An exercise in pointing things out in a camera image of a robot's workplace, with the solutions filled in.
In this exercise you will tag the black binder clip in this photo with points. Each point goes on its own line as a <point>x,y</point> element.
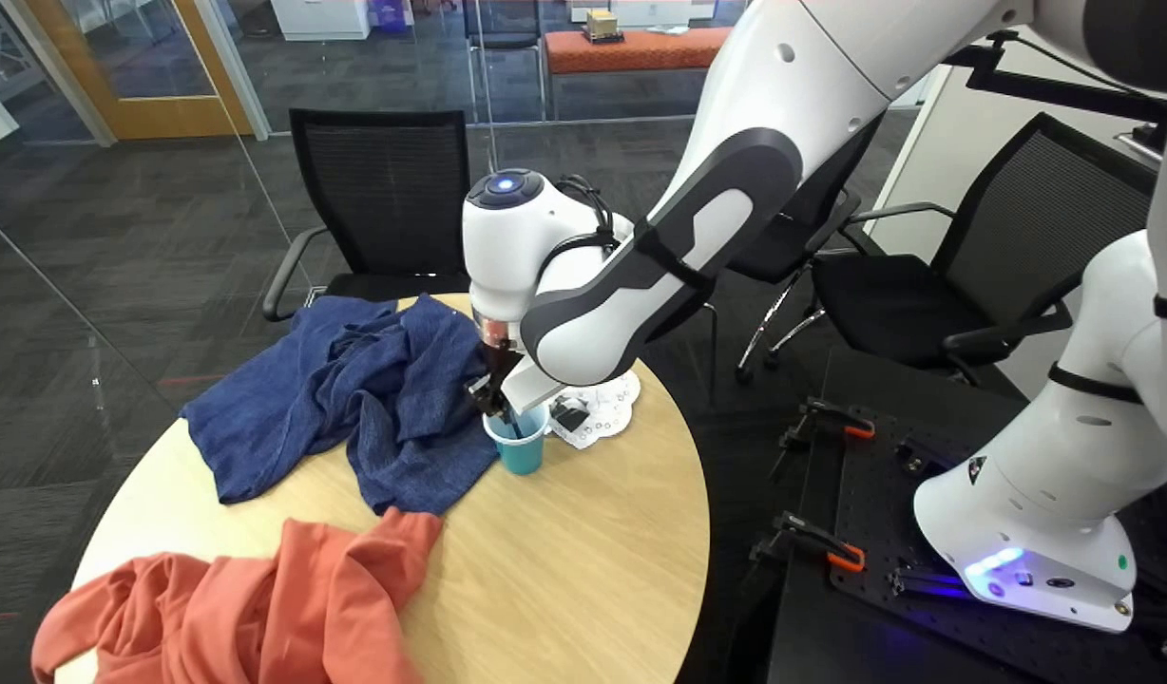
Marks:
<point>571,415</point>

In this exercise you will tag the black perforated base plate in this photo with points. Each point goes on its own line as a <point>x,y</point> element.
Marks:
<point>880,505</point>

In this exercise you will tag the orange cloth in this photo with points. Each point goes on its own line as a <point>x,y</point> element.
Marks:
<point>292,608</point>

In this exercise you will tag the white cabinet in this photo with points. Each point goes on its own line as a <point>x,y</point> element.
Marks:
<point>317,15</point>

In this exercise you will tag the wooden framed glass door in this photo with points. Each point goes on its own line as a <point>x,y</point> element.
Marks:
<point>150,114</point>

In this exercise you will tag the dark pen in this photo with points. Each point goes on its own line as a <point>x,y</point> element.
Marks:
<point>515,428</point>

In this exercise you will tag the black office chair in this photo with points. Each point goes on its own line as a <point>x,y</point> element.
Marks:
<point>911,304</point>
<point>799,245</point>
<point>377,192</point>

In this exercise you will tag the black angular bar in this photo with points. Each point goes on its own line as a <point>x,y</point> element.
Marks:
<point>1063,90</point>

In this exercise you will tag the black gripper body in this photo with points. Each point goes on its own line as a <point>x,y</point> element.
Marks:
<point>501,367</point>

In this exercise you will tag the small object on bench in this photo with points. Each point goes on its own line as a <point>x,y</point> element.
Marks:
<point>602,25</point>

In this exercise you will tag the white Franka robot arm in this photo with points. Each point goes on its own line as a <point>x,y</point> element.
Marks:
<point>757,100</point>

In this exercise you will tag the navy blue cloth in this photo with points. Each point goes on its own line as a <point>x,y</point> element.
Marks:
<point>327,392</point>

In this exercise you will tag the orange bench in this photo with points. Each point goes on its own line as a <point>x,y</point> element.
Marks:
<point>634,49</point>

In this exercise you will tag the blue plastic cup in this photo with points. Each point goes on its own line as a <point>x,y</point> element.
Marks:
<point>524,457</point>

